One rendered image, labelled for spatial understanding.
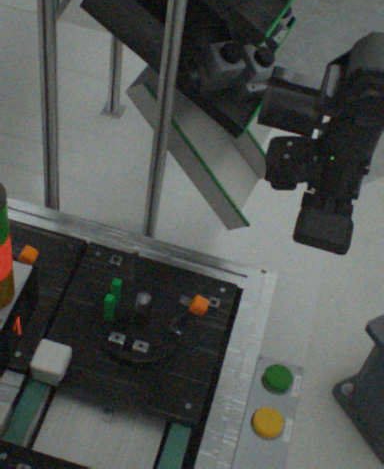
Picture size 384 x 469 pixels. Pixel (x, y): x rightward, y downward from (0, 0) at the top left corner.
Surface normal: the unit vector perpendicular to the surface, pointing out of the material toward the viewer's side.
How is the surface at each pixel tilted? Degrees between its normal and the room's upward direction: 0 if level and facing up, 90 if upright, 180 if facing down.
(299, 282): 0
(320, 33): 0
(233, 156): 45
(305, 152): 20
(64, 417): 0
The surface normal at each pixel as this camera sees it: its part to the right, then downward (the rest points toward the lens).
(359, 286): 0.11, -0.64
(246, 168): 0.72, -0.18
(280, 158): -0.22, -0.67
